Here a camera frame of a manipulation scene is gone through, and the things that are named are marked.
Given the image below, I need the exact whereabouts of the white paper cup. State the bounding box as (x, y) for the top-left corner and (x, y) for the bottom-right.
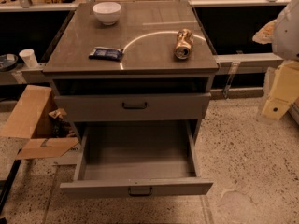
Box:
(19, 49), (38, 68)

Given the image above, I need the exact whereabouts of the black pole on floor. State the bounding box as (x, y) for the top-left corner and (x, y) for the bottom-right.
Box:
(0, 160), (21, 214)

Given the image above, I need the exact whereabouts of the dark round lid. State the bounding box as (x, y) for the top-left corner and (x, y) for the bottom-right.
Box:
(0, 54), (18, 72)

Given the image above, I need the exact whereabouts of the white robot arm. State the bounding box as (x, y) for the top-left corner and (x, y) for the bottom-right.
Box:
(252, 0), (299, 121)

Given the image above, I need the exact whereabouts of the white ceramic bowl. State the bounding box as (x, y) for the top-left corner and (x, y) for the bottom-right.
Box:
(93, 2), (121, 25)

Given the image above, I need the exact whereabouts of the open grey lower drawer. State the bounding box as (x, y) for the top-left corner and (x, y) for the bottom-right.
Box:
(60, 120), (213, 198)

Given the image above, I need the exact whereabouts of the closed grey upper drawer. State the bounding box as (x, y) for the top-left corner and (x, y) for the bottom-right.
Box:
(55, 93), (210, 122)

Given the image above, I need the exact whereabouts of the brown cardboard box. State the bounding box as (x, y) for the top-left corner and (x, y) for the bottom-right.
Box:
(0, 85), (79, 160)

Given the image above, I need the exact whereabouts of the grey drawer cabinet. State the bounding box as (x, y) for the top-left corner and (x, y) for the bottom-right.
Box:
(42, 0), (220, 142)

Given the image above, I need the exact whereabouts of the blue rxbar blueberry wrapper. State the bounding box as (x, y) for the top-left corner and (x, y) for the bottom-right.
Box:
(89, 47), (123, 61)

